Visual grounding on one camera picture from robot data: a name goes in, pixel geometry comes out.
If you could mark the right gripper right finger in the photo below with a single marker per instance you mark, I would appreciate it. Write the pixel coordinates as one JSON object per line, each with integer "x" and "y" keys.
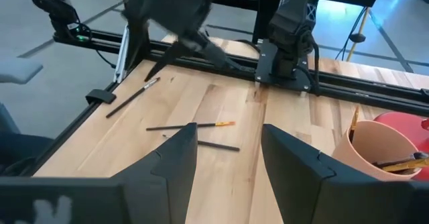
{"x": 295, "y": 183}

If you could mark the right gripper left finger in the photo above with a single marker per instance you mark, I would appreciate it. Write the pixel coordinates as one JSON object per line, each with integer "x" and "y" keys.
{"x": 167, "y": 183}

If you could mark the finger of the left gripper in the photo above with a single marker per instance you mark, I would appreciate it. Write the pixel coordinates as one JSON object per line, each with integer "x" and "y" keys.
{"x": 164, "y": 61}
{"x": 218, "y": 54}

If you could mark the black brush silver ferrule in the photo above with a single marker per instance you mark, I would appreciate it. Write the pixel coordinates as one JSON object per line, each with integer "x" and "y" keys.
{"x": 132, "y": 98}

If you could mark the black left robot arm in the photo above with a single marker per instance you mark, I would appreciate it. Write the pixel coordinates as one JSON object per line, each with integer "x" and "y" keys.
{"x": 291, "y": 26}

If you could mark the peach plastic cup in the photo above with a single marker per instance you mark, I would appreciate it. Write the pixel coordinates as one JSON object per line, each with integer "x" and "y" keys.
{"x": 368, "y": 143}

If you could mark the red desk lamp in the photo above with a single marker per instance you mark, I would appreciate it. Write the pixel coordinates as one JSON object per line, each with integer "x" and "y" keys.
{"x": 402, "y": 126}

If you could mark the thin yellow rod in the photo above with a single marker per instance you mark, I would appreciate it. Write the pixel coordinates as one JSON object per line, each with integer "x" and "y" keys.
{"x": 358, "y": 33}

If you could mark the grey seat cushion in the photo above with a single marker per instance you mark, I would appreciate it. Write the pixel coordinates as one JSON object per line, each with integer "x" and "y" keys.
{"x": 16, "y": 70}

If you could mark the black edge bracket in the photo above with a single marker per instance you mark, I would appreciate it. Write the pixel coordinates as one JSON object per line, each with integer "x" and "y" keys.
{"x": 100, "y": 96}

